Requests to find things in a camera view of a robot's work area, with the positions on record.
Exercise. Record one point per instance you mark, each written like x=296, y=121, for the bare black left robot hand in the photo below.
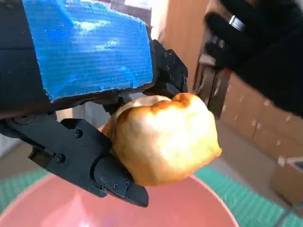
x=82, y=47

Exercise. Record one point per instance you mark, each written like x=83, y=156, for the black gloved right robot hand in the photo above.
x=272, y=47

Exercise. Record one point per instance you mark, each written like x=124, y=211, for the long toy bread loaf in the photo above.
x=165, y=142

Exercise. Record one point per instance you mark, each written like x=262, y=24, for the pink bowl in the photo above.
x=177, y=208

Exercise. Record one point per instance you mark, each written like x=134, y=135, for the brown cardboard box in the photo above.
x=288, y=184
x=248, y=123

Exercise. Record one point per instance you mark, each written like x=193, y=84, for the green cutting mat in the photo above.
x=248, y=203

